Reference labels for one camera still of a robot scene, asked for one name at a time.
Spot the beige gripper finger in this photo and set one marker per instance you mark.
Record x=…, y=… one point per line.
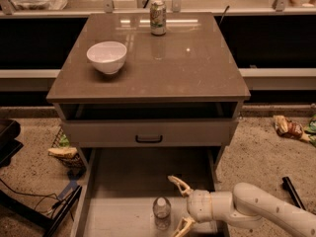
x=184, y=188
x=185, y=225

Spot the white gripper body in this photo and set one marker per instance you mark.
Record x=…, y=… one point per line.
x=198, y=204

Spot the clear plastic water bottle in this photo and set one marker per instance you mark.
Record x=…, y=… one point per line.
x=162, y=213

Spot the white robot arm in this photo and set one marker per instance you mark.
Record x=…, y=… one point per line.
x=244, y=207

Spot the open grey drawer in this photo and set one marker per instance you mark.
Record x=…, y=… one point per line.
x=122, y=184

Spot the grey drawer cabinet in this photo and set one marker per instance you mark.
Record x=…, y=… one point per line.
x=186, y=74

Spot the black bar on floor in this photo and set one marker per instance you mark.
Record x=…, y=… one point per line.
x=288, y=186

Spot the black stand leg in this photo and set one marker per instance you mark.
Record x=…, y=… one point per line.
x=63, y=212

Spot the blue tape on floor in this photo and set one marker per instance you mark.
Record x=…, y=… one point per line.
x=71, y=186

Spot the brown snack bag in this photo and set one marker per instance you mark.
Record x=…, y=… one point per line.
x=290, y=129

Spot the green snack bag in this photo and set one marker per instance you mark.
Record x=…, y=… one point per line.
x=310, y=129

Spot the white ceramic bowl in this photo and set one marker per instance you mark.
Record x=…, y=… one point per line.
x=107, y=57

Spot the green soda can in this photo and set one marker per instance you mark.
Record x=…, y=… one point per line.
x=158, y=17

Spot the black base at left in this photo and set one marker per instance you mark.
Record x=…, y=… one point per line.
x=9, y=145

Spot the closed drawer with black handle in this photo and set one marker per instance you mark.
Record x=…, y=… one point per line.
x=96, y=133

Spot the wire basket with snacks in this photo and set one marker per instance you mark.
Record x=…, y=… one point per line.
x=61, y=150

